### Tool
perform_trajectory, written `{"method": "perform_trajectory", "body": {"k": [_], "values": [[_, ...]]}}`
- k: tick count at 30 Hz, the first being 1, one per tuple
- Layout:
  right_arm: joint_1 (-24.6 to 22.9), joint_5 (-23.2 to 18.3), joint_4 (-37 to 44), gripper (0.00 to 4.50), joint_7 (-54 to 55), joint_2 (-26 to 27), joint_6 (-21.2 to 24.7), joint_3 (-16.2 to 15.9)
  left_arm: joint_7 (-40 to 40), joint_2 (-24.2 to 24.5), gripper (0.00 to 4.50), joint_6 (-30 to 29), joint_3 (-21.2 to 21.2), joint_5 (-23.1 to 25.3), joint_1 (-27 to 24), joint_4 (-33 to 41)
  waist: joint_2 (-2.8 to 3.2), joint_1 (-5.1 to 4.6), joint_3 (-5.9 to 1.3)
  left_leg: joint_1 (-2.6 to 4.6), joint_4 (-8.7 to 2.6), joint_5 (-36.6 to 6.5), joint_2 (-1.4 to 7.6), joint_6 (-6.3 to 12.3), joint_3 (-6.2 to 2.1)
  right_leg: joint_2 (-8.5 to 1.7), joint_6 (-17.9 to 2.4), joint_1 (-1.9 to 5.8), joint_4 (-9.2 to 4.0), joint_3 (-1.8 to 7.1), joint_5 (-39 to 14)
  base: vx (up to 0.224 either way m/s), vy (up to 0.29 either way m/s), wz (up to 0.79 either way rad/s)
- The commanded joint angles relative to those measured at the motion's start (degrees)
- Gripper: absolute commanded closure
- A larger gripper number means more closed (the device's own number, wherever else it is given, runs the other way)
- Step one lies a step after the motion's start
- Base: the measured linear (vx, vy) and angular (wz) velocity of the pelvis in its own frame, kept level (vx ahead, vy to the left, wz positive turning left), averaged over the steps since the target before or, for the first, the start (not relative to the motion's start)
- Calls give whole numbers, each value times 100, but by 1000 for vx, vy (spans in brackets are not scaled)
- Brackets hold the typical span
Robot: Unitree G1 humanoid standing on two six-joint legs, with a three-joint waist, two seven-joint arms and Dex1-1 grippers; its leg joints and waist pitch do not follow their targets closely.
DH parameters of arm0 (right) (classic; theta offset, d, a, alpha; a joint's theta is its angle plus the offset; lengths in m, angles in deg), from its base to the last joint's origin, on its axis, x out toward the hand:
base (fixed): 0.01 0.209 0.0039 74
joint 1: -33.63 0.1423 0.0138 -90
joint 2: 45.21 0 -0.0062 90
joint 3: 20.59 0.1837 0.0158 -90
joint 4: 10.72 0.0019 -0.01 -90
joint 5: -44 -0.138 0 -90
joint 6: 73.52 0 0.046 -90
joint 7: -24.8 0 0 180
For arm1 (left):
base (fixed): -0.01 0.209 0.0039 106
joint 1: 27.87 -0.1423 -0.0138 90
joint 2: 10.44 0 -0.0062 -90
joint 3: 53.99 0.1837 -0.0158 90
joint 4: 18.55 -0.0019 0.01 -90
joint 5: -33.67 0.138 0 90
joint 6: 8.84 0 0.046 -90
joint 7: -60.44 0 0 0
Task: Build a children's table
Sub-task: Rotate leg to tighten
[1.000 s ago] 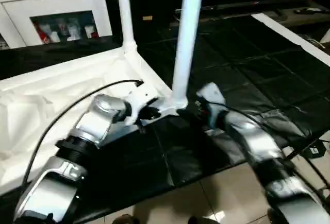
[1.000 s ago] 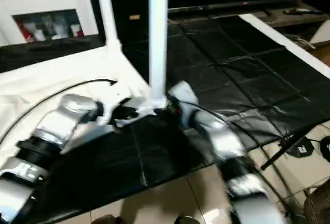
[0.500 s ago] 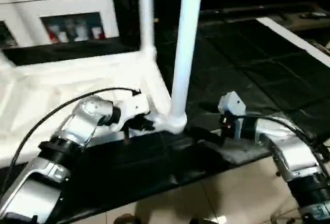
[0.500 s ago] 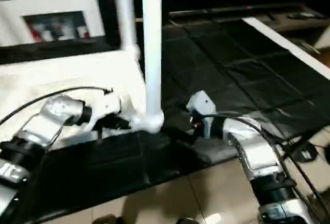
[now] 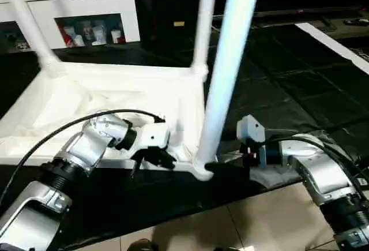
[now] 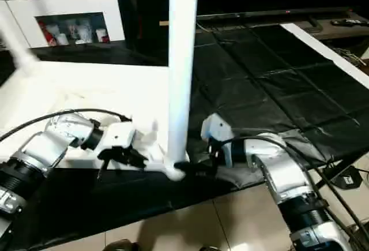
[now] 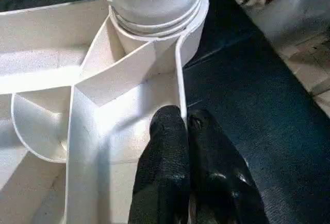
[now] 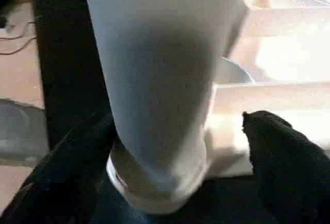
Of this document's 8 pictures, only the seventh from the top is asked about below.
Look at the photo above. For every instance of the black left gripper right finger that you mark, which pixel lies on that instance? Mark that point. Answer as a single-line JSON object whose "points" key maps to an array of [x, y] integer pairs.
{"points": [[221, 193]]}

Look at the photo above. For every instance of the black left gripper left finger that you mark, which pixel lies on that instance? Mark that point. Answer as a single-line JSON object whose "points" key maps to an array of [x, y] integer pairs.
{"points": [[162, 183]]}

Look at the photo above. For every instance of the white plastic table top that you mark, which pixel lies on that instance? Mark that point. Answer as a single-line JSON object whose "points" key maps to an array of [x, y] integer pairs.
{"points": [[51, 80]]}

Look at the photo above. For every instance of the white plastic table leg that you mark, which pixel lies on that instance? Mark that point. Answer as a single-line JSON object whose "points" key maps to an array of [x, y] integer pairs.
{"points": [[154, 0]]}

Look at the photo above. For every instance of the black work mat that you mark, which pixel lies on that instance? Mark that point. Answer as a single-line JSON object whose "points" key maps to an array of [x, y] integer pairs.
{"points": [[258, 110]]}

